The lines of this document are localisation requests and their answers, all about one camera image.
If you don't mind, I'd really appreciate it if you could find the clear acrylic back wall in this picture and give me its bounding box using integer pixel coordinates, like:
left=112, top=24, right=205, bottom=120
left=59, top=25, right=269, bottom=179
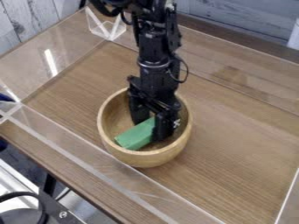
left=109, top=5, right=299, bottom=117

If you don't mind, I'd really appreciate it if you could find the clear acrylic corner bracket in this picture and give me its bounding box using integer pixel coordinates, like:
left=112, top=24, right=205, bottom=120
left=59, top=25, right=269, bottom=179
left=85, top=7, right=126, bottom=41

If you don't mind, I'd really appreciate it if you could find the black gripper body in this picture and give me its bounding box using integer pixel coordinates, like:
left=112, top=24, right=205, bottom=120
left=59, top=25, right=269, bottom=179
left=126, top=59, right=182, bottom=114

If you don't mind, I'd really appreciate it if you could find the brown wooden bowl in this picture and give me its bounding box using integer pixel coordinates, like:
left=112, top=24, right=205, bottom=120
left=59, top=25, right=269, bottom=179
left=97, top=88, right=192, bottom=168

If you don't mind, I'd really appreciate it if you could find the clear acrylic front wall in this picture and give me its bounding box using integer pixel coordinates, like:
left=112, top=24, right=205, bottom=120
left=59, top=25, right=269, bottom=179
left=0, top=102, right=224, bottom=224

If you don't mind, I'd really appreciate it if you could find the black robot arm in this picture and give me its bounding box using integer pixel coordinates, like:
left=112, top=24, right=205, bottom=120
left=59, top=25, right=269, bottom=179
left=89, top=0, right=182, bottom=141

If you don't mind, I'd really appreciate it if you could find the clear acrylic wall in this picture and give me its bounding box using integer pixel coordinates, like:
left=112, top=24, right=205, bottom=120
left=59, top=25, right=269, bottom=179
left=0, top=6, right=108, bottom=102
left=109, top=5, right=299, bottom=117
left=0, top=102, right=224, bottom=224

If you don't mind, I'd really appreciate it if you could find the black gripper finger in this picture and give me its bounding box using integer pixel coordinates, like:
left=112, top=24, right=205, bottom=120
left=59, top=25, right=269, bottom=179
left=128, top=94, right=149, bottom=124
left=152, top=110, right=180, bottom=142

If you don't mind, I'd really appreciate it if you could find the black cable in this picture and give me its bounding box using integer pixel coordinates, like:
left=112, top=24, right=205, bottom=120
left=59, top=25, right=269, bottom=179
left=0, top=191, right=51, bottom=224

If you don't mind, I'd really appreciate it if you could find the blue object at edge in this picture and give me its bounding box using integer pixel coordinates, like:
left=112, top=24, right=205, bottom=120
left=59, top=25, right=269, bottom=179
left=0, top=93, right=14, bottom=102

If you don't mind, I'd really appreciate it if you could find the metal bracket with screw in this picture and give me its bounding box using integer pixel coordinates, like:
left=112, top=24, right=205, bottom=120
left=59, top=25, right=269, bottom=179
left=38, top=192, right=86, bottom=224

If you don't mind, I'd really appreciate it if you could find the black table leg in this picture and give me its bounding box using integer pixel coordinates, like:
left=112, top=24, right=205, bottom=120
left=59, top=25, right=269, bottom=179
left=42, top=174, right=57, bottom=197

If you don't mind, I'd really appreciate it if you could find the clear acrylic left wall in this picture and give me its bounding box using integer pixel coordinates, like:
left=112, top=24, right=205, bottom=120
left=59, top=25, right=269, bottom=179
left=0, top=6, right=108, bottom=102

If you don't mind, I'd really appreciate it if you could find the green rectangular block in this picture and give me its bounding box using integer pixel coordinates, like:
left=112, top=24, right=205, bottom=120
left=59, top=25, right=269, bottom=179
left=114, top=117, right=154, bottom=151

